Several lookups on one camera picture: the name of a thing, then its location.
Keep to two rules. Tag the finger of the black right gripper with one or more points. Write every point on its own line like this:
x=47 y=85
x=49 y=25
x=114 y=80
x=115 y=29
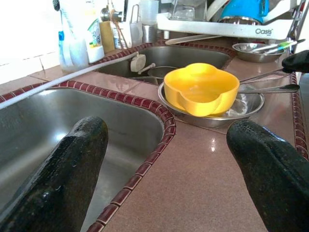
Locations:
x=297 y=62

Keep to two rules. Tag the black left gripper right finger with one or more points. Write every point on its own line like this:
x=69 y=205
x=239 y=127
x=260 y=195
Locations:
x=277 y=188

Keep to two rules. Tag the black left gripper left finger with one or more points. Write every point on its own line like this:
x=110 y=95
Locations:
x=55 y=188

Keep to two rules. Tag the steel spoon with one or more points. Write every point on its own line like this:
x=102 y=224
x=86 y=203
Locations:
x=265 y=76
x=270 y=89

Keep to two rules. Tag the yellow plastic bowl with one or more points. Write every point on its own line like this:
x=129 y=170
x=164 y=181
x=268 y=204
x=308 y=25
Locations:
x=207 y=104

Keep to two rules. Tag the green teal white utensil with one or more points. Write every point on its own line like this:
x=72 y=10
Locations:
x=282 y=45

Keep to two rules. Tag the steel bowl with utensils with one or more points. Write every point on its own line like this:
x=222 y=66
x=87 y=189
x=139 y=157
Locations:
x=256 y=56

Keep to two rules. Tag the blue bowl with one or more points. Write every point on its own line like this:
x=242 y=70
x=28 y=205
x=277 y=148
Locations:
x=243 y=9

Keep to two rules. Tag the white dish rack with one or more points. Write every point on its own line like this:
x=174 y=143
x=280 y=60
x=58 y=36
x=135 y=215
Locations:
x=217 y=31

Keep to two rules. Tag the steel sink basin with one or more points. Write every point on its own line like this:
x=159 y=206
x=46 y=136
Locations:
x=188 y=55
x=125 y=125

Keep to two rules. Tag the pale wooden spatula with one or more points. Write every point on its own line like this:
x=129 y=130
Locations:
x=188 y=39

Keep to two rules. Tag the clear glass container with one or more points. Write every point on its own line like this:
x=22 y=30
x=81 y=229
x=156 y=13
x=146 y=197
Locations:
x=186 y=13

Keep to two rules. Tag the translucent plastic brush cup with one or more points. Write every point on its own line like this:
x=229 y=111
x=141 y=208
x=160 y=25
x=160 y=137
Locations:
x=77 y=55

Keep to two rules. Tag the round steel pot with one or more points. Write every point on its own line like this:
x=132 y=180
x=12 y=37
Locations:
x=157 y=72

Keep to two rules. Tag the white detergent bottle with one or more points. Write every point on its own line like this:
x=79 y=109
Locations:
x=95 y=48

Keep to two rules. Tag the white sink plug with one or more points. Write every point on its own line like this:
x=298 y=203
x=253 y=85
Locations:
x=137 y=62

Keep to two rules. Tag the steel cup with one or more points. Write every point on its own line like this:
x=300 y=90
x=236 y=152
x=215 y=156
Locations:
x=149 y=33

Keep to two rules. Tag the blue white toothbrush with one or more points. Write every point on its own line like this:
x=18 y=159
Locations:
x=61 y=36

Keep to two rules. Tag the translucent plastic jug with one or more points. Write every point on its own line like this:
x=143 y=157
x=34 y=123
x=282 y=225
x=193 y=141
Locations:
x=149 y=12

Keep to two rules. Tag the mustard yellow holder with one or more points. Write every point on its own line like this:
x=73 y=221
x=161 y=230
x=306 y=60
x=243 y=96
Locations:
x=106 y=38

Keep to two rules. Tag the steel ladle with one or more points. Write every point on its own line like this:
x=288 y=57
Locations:
x=106 y=15

